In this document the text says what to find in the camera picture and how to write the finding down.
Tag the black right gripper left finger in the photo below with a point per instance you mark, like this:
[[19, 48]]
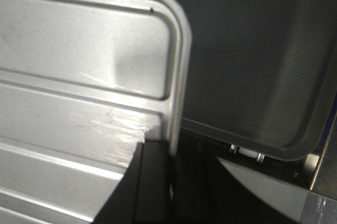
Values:
[[142, 196]]

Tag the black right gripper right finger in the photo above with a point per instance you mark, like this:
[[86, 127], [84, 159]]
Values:
[[213, 194]]

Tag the large grey metal tray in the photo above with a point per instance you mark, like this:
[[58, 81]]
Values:
[[262, 73]]

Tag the small silver ribbed tray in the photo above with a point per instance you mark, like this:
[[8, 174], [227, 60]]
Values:
[[84, 85]]

